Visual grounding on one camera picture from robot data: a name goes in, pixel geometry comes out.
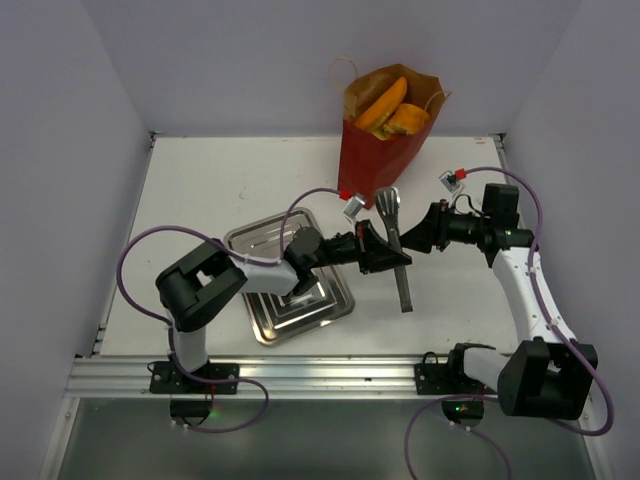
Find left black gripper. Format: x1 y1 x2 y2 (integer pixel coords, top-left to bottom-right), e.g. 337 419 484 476
308 220 411 275

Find metal tongs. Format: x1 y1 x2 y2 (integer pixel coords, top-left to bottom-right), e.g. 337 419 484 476
374 187 413 313

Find red paper bag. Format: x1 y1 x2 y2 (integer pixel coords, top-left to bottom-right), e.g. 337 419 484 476
337 57 451 208

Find round flower bread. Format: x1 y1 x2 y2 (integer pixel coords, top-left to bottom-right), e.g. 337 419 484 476
383 103 431 135

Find long bread loaf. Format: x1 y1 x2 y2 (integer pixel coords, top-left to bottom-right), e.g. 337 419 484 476
354 76 407 132

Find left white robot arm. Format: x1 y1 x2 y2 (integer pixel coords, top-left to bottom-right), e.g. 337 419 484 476
155 220 412 393

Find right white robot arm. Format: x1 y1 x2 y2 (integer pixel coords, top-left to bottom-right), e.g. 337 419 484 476
401 183 598 420

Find metal tray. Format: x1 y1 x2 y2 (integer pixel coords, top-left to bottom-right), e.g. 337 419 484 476
224 207 355 346

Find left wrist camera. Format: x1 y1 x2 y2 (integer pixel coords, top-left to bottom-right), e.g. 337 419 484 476
339 190 366 223

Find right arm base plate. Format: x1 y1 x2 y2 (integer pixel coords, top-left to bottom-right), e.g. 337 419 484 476
413 351 485 396

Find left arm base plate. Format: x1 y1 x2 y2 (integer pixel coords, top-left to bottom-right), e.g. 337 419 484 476
148 360 240 395

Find aluminium mounting rail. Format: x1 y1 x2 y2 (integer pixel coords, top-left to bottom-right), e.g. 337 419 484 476
63 353 591 401

